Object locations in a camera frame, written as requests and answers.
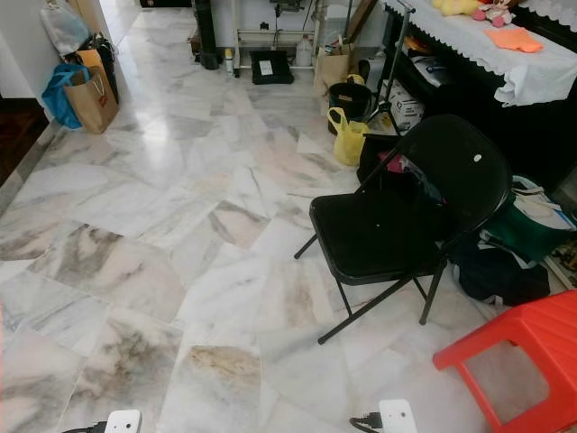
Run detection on white cardboard box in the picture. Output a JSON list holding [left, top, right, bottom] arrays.
[[388, 81, 426, 132]]

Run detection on orange folded cloth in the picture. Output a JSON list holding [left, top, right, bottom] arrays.
[[484, 27, 545, 53]]

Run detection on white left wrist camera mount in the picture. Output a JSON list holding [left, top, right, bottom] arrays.
[[105, 410, 142, 433]]

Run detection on black bag with pink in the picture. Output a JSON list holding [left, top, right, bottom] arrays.
[[356, 134, 416, 190]]

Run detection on red plastic stool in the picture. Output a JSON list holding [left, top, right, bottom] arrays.
[[433, 290, 577, 433]]

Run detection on green and white bag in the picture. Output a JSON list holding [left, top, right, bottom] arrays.
[[482, 176, 577, 264]]

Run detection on white lace table cloth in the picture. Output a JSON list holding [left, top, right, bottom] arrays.
[[383, 0, 577, 107]]

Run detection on black bucket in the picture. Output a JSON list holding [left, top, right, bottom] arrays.
[[328, 81, 375, 124]]

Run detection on plain brown paper bag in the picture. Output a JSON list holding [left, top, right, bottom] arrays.
[[316, 43, 357, 96]]

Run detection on yellow plastic bag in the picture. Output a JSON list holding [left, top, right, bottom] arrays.
[[327, 106, 369, 168]]

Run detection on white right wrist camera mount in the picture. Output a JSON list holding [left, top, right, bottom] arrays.
[[379, 399, 418, 433]]

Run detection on clear white plastic bag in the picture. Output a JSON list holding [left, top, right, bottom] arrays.
[[40, 5, 91, 57]]

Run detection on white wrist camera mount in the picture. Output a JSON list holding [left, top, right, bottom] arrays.
[[379, 399, 418, 433], [105, 410, 142, 433]]

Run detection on black upright post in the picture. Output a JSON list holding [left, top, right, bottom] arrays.
[[194, 0, 221, 71]]

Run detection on dark navy bag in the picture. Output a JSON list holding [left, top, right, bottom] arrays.
[[451, 239, 551, 306]]

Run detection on white plastic bottle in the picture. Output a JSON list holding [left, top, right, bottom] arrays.
[[295, 34, 315, 69]]

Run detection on yellow plush toy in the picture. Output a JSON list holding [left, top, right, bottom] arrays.
[[431, 0, 483, 17]]

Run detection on blue shopping bag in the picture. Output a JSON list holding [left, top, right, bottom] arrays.
[[41, 63, 89, 129]]

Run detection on grey metal stand pole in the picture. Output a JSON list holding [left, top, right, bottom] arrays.
[[374, 0, 416, 123]]

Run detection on brown paper bag red print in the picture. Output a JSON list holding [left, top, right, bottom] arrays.
[[65, 63, 119, 135]]

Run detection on pink doll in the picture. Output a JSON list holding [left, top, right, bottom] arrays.
[[473, 0, 517, 28]]

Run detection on black folding chair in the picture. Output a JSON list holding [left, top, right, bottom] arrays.
[[294, 114, 513, 345]]

